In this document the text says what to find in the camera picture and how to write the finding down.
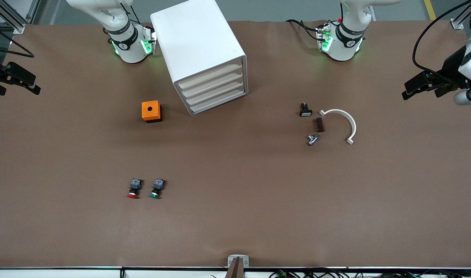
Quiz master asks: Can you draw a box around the white curved plastic bracket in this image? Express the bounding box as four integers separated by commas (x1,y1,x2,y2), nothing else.
319,109,357,146

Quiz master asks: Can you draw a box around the green push button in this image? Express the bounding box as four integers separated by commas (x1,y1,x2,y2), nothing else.
149,178,166,200

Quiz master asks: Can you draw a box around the white drawer cabinet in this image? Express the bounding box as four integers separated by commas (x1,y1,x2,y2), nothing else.
150,0,248,116

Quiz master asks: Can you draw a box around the red push button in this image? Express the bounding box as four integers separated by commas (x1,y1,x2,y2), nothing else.
127,178,144,200

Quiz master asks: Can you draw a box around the black arm base cable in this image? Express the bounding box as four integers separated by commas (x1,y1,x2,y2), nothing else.
286,19,321,40

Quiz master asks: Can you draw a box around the brown table mat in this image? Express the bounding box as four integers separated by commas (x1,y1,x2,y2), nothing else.
0,19,471,269

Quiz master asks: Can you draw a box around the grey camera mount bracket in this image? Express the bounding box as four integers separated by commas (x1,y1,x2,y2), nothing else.
227,254,250,278

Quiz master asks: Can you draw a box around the orange button enclosure box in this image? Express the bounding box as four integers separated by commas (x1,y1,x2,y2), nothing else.
141,100,163,124

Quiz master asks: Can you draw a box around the aluminium frame profile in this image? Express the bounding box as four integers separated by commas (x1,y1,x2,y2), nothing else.
450,0,471,31
0,0,41,34

